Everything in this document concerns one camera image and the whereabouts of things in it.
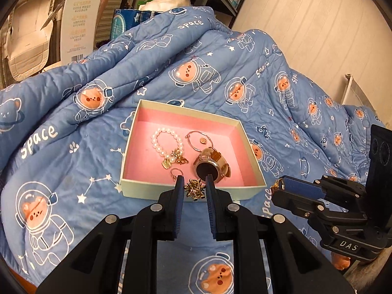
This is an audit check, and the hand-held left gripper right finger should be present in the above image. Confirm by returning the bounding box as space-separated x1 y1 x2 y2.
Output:
205 174 356 294

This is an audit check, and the white fluffy bundle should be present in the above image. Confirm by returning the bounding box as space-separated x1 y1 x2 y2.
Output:
136 0 192 13

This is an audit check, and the wristwatch with beige brown strap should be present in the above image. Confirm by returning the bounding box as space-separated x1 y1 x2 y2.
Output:
193 147 232 184

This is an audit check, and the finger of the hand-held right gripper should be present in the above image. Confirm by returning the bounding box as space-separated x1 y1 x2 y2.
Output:
280 174 368 204
272 191 368 237

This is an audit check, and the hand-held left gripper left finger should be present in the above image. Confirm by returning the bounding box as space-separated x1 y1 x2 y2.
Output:
37 174 186 294

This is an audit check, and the louvered shutter door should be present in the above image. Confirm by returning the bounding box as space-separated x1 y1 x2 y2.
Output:
92 0 138 49

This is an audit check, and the rose gold bangle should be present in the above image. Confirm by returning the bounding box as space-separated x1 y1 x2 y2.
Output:
185 130 215 153

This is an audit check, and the white pearl bracelet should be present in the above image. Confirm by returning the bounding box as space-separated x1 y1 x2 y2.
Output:
151 128 184 163

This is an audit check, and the white board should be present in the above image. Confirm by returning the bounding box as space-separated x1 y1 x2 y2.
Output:
341 73 376 114

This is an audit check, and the pale green box pink lining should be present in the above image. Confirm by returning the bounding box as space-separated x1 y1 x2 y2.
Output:
120 99 267 202

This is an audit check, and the blue plastic package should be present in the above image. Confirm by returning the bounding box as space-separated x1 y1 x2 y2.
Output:
112 9 166 40

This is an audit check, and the white cardboard carton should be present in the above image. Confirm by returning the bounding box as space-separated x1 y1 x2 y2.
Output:
60 0 106 65

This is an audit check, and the person's right hand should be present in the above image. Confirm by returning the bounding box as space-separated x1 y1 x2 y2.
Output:
331 252 352 270

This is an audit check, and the blue astronaut bear blanket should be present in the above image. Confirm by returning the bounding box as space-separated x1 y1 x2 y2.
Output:
0 6 388 294

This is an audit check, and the white plastic seat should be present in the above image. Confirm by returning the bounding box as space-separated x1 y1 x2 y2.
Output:
6 0 62 82

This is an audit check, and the gold brooch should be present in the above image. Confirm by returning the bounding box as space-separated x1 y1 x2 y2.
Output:
184 179 205 202

